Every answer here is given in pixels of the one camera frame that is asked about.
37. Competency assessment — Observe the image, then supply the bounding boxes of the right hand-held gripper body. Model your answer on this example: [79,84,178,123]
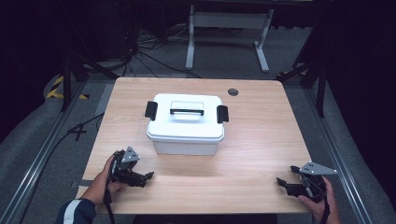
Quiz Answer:
[298,161,338,203]

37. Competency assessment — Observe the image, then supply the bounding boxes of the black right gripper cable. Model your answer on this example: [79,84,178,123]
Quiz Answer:
[320,199,332,224]

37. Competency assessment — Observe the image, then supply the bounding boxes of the long black floor cable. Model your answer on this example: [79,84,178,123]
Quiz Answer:
[18,112,105,224]

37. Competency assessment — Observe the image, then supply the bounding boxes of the aluminium floor rail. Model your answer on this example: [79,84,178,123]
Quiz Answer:
[0,79,89,224]
[303,88,376,224]

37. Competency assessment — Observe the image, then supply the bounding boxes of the white lidded storage box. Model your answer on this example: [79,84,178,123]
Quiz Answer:
[144,92,230,157]

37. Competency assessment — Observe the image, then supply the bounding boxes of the person's left hand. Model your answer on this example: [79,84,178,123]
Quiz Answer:
[88,154,128,205]

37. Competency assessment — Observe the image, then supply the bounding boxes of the person's right hand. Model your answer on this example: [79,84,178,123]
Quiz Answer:
[296,175,342,224]

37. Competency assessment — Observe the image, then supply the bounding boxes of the yellow black hazard tape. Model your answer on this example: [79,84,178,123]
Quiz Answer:
[45,76,91,101]

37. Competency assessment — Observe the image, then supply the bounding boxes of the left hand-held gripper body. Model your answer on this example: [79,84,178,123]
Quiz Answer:
[109,146,141,185]

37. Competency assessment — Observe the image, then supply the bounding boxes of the black tripod stand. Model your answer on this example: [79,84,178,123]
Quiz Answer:
[276,55,329,119]
[60,50,120,112]

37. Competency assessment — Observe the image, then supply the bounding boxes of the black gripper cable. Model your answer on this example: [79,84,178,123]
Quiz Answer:
[103,174,117,224]
[320,199,332,224]

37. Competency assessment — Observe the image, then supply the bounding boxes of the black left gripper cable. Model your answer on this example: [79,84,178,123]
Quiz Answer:
[103,174,117,224]

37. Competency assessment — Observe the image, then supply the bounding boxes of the white metal desk frame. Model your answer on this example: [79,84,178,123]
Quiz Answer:
[185,4,275,74]

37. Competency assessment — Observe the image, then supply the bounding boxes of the bundle of black floor cables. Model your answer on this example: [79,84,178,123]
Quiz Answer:
[120,22,204,79]

